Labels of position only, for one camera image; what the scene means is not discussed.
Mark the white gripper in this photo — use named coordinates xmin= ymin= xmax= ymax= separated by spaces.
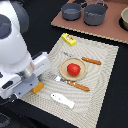
xmin=0 ymin=52 xmax=50 ymax=99

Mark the orange bread loaf toy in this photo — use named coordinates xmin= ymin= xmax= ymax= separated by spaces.
xmin=31 ymin=81 xmax=44 ymax=94

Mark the white ghost-shaped toy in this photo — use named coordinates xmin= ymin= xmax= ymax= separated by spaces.
xmin=51 ymin=93 xmax=75 ymax=108

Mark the red toy tomato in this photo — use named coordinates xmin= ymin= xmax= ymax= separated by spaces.
xmin=67 ymin=63 xmax=81 ymax=76

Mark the yellow butter box toy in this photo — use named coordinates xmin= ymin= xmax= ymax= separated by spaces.
xmin=62 ymin=33 xmax=76 ymax=46

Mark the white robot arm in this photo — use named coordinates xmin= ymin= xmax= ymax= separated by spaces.
xmin=0 ymin=0 xmax=50 ymax=99

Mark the round beige plate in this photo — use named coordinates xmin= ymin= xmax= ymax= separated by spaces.
xmin=59 ymin=57 xmax=87 ymax=81

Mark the beige woven placemat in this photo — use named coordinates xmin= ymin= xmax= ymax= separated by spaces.
xmin=22 ymin=36 xmax=118 ymax=128

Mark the small dark grey pot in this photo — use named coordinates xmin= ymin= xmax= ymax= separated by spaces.
xmin=61 ymin=2 xmax=87 ymax=21

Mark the large dark grey pot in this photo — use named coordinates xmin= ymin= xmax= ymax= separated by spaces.
xmin=84 ymin=2 xmax=106 ymax=26

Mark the beige bowl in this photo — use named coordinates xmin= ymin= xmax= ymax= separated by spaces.
xmin=121 ymin=7 xmax=128 ymax=30

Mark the fork with orange handle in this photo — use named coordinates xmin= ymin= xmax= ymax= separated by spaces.
xmin=46 ymin=72 xmax=90 ymax=92

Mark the knife with orange handle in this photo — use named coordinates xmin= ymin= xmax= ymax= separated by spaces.
xmin=61 ymin=51 xmax=101 ymax=65

